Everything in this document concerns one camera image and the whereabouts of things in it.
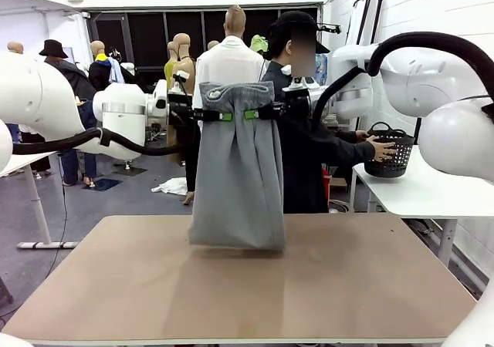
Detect black framed white panel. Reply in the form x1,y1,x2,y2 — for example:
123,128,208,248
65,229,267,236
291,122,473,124
360,0,386,45
345,0,372,47

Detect tan mannequin black trousers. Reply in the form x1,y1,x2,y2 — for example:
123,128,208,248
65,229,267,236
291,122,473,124
165,32,201,206

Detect mannequin in yellow top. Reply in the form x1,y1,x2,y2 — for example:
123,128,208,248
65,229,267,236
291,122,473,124
163,40,179,89

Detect mannequin in white shirt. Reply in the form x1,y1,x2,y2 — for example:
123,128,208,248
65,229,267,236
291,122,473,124
191,4,267,111

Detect blue jeans half mannequin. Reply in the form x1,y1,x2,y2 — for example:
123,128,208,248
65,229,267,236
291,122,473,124
57,99,98,188

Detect mannequin black hat dark coat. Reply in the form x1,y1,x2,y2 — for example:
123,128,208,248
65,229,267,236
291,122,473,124
38,39,97,101

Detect black perforated laundry basket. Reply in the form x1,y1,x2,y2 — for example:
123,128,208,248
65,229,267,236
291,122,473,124
363,121,416,180

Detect person's right hand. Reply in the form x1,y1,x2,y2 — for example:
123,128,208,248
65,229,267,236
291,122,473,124
365,133,398,163

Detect dark floor mat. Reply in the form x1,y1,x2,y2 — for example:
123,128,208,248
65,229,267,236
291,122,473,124
113,164,148,177

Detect black cap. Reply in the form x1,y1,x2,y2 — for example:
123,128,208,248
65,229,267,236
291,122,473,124
267,10,331,55

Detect person in black shirt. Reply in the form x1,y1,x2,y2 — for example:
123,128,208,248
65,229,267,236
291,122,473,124
261,10,377,214

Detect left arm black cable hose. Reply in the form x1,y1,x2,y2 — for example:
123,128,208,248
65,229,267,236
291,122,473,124
11,126,201,157

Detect grey training pants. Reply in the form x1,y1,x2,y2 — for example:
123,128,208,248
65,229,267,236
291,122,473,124
188,80,287,252

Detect mannequin yellow scarf black jacket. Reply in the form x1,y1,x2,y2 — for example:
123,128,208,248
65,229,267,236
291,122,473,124
87,39,127,92

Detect white side table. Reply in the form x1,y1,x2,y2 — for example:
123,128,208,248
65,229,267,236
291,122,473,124
349,144,494,268

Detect man in floral shirt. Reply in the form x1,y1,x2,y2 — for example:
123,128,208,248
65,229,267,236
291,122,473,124
315,53,329,86

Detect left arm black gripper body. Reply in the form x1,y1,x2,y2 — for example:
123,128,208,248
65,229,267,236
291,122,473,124
167,92,196,127

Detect person's right forearm black sleeve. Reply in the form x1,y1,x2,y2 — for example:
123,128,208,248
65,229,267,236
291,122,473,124
331,140,377,166

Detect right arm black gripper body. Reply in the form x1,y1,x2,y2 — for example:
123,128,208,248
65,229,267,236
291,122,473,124
274,87,311,120

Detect right arm white wrist camera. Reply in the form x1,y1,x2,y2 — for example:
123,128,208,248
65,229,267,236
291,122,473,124
280,64,308,90

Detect left arm white wrist camera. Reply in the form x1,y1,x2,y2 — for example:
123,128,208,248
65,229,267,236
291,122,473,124
172,71,191,96

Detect white cloth on floor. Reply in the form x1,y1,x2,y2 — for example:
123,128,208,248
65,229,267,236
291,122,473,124
151,177,189,197

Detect green hooded mannequin head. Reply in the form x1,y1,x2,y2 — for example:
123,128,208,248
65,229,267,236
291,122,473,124
249,34,270,54

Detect arm white wrist camera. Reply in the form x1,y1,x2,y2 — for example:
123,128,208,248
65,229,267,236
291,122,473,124
172,71,191,96
280,64,308,90

